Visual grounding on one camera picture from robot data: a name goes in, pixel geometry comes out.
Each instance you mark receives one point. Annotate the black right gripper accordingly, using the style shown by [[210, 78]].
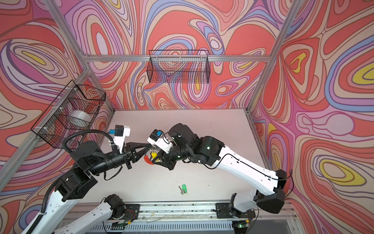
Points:
[[168, 163]]

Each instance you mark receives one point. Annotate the black wire basket back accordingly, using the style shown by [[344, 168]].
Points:
[[179, 66]]

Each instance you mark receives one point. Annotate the black wire basket left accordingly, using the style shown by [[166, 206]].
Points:
[[55, 125]]

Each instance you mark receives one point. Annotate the metal keyring disc red grip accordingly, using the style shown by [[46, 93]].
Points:
[[147, 157]]

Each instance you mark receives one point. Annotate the black wire basket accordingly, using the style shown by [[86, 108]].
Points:
[[179, 66], [55, 125]]

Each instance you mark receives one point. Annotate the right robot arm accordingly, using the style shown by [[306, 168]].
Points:
[[181, 144]]

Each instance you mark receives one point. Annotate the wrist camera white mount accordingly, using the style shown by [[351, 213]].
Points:
[[120, 132], [159, 139]]

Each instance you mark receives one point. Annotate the grey tape roll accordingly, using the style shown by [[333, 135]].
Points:
[[81, 116]]

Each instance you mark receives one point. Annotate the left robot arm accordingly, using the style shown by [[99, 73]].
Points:
[[70, 188]]

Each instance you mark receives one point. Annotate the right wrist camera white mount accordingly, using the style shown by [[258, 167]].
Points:
[[159, 139]]

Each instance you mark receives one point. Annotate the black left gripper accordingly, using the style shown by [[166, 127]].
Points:
[[129, 155]]

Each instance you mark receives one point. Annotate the aluminium cage frame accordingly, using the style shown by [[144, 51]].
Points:
[[145, 54]]

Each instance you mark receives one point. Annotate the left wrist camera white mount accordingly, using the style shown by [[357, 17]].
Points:
[[120, 132]]

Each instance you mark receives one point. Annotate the green plastic key tag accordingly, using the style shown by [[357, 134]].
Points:
[[184, 187]]

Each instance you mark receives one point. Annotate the aluminium table edge rail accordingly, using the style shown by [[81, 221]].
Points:
[[197, 217]]

